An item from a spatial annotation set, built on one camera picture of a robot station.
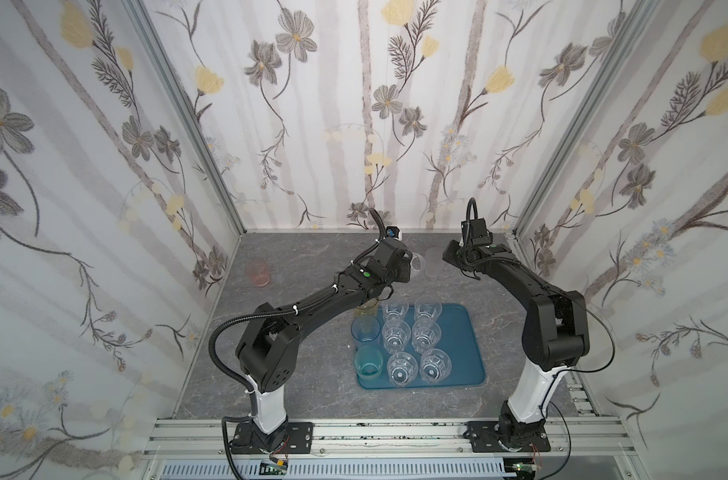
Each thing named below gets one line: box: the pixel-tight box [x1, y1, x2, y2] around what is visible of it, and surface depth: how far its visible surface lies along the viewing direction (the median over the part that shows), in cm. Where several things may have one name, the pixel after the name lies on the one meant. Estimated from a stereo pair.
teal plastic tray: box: [357, 304, 486, 389], surface depth 90 cm
